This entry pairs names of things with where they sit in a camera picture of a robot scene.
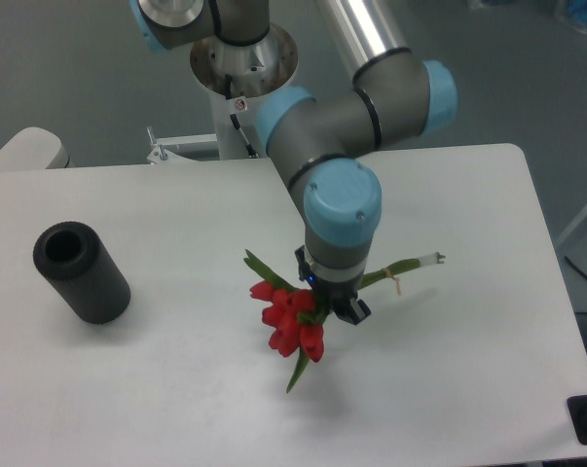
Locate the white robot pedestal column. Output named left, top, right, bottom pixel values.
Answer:
left=190, top=23, right=298, bottom=133

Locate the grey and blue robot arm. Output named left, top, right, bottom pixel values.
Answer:
left=130, top=1, right=458, bottom=324

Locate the red tulip bouquet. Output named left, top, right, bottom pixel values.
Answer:
left=242, top=248, right=447, bottom=394

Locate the white pedestal base frame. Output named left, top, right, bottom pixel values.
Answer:
left=146, top=126, right=266, bottom=164

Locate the dark grey cylindrical vase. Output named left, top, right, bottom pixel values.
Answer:
left=32, top=221, right=130, bottom=324

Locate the black cable on floor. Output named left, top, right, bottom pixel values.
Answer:
left=564, top=256, right=587, bottom=289

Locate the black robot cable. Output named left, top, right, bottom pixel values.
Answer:
left=224, top=73, right=262, bottom=160

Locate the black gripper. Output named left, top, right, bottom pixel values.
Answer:
left=295, top=246, right=371, bottom=325

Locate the white rounded chair back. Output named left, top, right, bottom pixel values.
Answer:
left=0, top=126, right=73, bottom=173

